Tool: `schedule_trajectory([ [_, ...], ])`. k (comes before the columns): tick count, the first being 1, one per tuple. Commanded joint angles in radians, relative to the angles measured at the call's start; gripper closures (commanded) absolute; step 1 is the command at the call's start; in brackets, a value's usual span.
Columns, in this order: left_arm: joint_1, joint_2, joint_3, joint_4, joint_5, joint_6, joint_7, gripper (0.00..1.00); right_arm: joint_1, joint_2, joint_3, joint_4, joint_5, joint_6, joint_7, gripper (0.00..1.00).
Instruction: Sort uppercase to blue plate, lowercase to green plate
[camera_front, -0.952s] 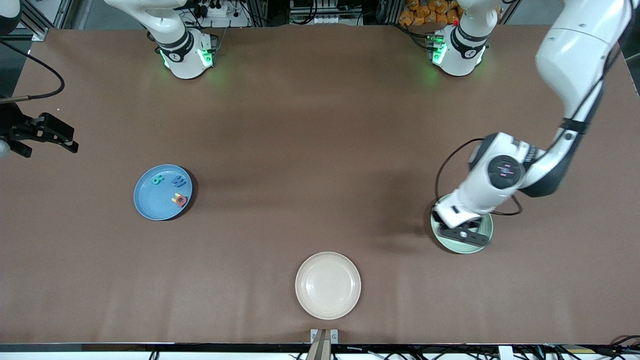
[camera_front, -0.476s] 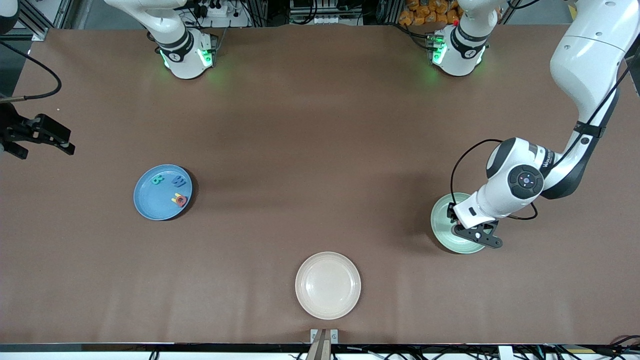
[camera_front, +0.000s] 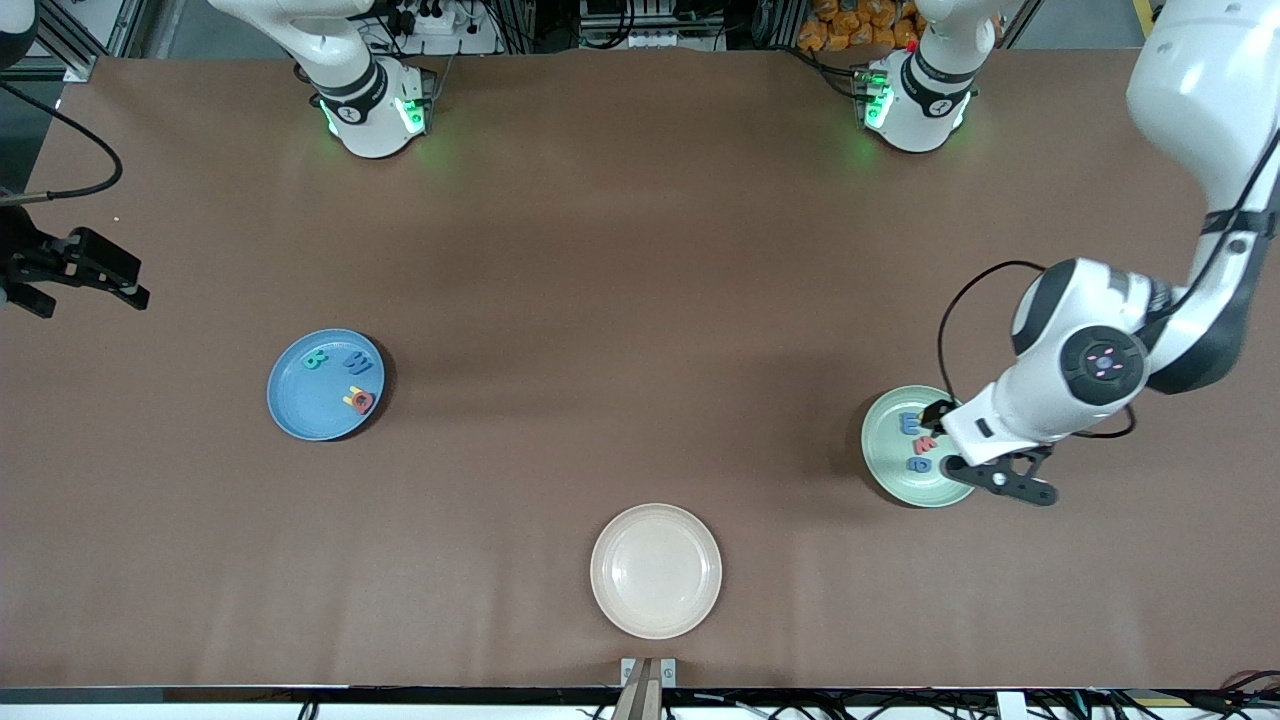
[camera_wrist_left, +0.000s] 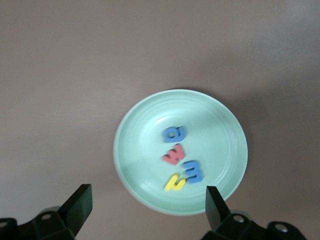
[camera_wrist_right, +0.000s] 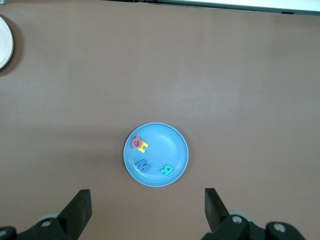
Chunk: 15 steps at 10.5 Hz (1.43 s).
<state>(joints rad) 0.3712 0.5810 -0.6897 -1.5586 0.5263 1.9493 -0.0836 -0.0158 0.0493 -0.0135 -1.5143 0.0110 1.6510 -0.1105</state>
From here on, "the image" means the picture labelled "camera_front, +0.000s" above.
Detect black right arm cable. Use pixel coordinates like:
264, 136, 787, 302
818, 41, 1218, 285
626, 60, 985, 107
0, 80, 124, 206

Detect beige plate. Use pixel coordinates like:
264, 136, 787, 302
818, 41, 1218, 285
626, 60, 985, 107
590, 503, 723, 641

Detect green plate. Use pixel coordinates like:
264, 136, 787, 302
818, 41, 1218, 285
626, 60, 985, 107
861, 385, 977, 509

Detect aluminium frame post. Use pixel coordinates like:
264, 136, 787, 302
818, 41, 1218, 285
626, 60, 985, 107
30, 0, 136, 83

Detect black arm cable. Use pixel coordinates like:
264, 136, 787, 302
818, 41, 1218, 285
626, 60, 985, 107
0, 80, 124, 206
936, 120, 1280, 441

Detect orange packets pile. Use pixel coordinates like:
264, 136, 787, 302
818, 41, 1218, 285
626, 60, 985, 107
797, 0, 926, 53

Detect white power strip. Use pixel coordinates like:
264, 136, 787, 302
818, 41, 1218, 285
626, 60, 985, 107
385, 0, 456, 36

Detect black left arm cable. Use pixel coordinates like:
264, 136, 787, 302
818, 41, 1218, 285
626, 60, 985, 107
936, 120, 1280, 441

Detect wooden strut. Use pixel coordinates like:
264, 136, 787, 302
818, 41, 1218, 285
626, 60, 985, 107
610, 660, 664, 720

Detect blue plate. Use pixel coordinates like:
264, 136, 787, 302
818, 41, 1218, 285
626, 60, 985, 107
266, 328, 386, 442

